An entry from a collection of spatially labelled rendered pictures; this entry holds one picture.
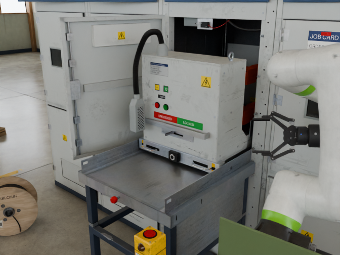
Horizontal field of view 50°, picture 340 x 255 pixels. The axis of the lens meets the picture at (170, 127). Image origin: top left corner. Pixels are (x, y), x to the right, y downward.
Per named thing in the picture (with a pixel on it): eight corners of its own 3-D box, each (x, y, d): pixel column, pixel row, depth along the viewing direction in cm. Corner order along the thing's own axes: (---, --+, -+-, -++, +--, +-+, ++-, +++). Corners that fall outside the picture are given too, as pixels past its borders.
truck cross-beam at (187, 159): (218, 176, 174) (219, 164, 172) (139, 147, 207) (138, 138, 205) (224, 172, 177) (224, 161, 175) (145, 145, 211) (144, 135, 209)
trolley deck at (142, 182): (171, 228, 146) (171, 216, 144) (78, 181, 185) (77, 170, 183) (254, 172, 194) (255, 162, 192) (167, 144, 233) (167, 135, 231)
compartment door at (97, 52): (68, 156, 202) (54, 17, 178) (160, 132, 238) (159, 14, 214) (73, 160, 197) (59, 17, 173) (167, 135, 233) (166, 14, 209)
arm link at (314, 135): (324, 121, 140) (325, 145, 138) (321, 127, 151) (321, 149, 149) (307, 121, 141) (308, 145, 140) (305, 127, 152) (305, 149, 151)
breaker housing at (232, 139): (216, 165, 174) (221, 64, 159) (143, 140, 205) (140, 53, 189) (266, 137, 211) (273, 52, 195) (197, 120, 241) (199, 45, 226)
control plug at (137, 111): (136, 132, 190) (135, 100, 185) (129, 130, 193) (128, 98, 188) (146, 129, 196) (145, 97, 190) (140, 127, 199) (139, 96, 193)
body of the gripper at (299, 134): (306, 147, 148) (283, 147, 151) (306, 127, 150) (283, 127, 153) (308, 144, 141) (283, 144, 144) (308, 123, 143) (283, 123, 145)
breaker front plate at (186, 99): (214, 166, 174) (218, 66, 158) (142, 141, 204) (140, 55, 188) (215, 165, 175) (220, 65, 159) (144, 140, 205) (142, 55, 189)
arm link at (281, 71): (291, 80, 109) (297, 41, 110) (255, 82, 118) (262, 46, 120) (321, 96, 120) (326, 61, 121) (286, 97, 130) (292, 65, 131)
